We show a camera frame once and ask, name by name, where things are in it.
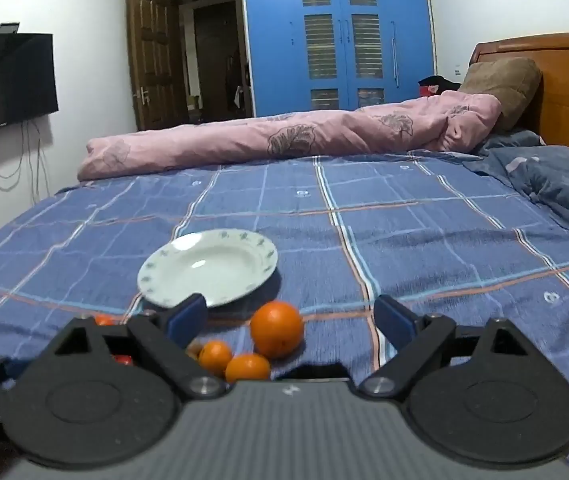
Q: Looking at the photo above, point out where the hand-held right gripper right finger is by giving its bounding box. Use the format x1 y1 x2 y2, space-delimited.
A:
357 294 536 402

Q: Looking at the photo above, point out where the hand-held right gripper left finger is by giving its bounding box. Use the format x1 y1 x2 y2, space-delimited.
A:
53 293 227 402

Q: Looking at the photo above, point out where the small orange mandarin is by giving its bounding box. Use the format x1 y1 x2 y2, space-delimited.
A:
198 340 234 378
225 353 271 384

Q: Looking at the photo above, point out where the white floral rim plate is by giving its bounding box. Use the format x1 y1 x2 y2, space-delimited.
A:
137 229 279 309

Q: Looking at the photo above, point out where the large orange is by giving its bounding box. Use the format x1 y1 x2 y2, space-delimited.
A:
250 300 305 359

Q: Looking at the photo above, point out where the blue plaid bed sheet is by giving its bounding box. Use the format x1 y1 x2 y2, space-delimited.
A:
0 152 569 478

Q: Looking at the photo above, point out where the pink floral quilt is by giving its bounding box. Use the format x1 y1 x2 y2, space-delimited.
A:
77 91 502 181

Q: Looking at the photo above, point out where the blue grey blanket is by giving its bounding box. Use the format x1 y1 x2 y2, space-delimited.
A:
464 129 569 263

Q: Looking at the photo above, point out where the red and black clothing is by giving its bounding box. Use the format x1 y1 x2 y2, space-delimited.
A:
417 75 462 98

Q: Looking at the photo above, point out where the brown pillow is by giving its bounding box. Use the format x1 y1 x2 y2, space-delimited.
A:
458 57 542 133

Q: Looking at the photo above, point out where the brown wooden door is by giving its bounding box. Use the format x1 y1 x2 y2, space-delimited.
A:
126 0 189 132

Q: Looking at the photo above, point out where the wooden bed headboard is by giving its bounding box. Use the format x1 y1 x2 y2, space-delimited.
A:
469 31 569 161

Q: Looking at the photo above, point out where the blue wardrobe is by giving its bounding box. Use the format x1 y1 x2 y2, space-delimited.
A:
240 0 438 118

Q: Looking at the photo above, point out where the black hanging cable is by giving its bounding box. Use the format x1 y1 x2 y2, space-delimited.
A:
28 119 51 197
0 130 31 182

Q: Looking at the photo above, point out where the black wall television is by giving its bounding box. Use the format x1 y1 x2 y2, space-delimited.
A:
0 33 60 142

